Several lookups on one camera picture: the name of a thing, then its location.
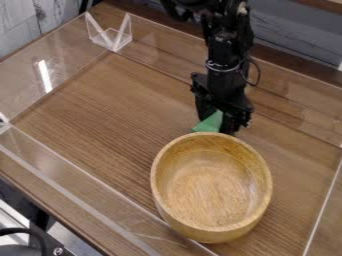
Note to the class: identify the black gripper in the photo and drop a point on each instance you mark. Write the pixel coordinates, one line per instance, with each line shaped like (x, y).
(219, 92)

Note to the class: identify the green rectangular block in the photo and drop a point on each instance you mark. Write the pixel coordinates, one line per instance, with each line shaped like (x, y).
(209, 124)

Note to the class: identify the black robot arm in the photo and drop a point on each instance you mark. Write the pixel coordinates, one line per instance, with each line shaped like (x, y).
(225, 28)

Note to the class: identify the brown wooden bowl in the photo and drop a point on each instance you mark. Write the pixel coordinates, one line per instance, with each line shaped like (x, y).
(211, 186)

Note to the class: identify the clear acrylic corner bracket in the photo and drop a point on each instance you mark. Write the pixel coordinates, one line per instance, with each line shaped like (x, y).
(112, 39)

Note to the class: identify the clear acrylic tray wall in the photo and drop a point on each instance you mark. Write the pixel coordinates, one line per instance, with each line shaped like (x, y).
(116, 225)

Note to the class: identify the black metal table bracket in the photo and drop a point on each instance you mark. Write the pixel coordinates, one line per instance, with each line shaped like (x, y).
(56, 249)

